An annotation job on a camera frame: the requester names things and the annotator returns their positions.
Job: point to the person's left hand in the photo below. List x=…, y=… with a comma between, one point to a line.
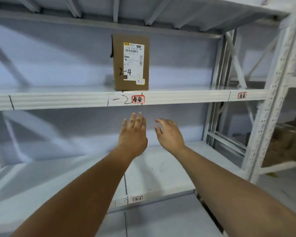
x=132, y=141

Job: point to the person's right hand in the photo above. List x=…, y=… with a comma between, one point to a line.
x=171, y=138

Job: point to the person's left little finger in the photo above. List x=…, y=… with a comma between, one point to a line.
x=124, y=127

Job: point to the person's left middle finger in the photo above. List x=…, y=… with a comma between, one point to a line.
x=138, y=122

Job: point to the person's right thumb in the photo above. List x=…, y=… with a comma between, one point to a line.
x=158, y=132

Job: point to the person's left forearm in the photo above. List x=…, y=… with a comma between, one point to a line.
x=83, y=197

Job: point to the person's right forearm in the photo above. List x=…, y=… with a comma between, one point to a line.
x=231, y=197

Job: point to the large red-bordered shelf label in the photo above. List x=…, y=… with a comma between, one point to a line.
x=138, y=99

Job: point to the brown cardboard box white label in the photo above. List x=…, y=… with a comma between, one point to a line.
x=118, y=59

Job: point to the white metal shelving rack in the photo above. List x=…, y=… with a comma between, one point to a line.
x=64, y=99

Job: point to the black-bordered white shelf label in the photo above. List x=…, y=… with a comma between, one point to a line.
x=137, y=198

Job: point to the plain white shelf label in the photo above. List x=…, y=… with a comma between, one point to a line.
x=121, y=202

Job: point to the small red-bordered shelf label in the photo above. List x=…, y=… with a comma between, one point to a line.
x=242, y=95

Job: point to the pile of brown cardboard boxes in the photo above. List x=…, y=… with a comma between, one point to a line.
x=286, y=143

